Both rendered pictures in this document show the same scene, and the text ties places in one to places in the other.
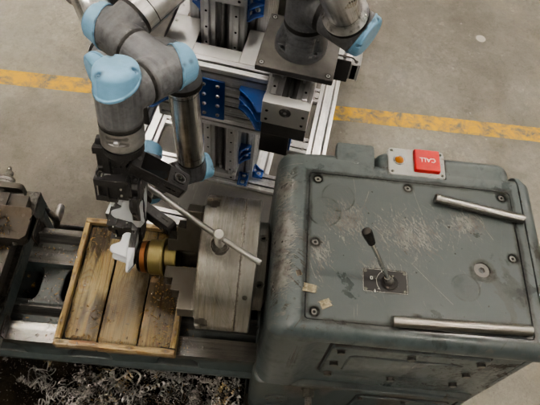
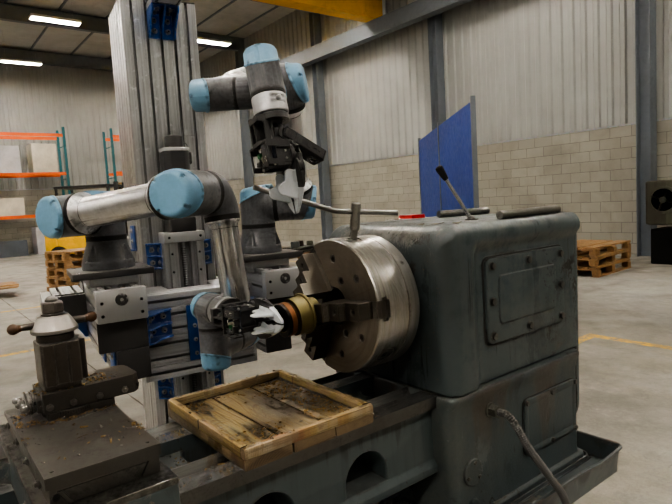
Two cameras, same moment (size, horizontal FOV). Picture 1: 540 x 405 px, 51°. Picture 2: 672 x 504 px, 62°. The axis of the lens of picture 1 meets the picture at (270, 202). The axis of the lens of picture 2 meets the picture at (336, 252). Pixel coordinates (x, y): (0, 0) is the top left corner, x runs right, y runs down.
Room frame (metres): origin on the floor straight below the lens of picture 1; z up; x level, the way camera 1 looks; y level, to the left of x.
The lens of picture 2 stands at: (-0.50, 0.84, 1.33)
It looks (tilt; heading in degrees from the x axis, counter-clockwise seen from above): 5 degrees down; 326
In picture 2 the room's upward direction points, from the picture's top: 3 degrees counter-clockwise
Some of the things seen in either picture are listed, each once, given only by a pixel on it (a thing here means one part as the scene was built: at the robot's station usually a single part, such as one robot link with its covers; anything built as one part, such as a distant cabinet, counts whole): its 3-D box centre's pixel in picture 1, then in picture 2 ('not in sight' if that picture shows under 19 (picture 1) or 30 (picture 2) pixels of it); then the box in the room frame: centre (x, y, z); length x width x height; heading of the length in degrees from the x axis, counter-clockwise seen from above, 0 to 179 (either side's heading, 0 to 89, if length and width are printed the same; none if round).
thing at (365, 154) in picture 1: (353, 160); not in sight; (0.81, -0.18, 1.24); 0.09 x 0.08 x 0.03; 94
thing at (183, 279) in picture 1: (186, 294); (350, 310); (0.48, 0.15, 1.09); 0.12 x 0.11 x 0.05; 4
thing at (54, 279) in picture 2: not in sight; (90, 268); (10.27, -1.01, 0.36); 1.26 x 0.86 x 0.73; 105
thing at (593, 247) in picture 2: not in sight; (587, 257); (4.48, -7.22, 0.22); 1.25 x 0.86 x 0.44; 97
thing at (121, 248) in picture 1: (122, 250); (263, 315); (0.56, 0.32, 1.09); 0.09 x 0.06 x 0.03; 4
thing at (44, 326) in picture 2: not in sight; (53, 322); (0.61, 0.72, 1.13); 0.08 x 0.08 x 0.03
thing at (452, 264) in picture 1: (387, 275); (455, 286); (0.62, -0.31, 1.06); 0.59 x 0.48 x 0.39; 94
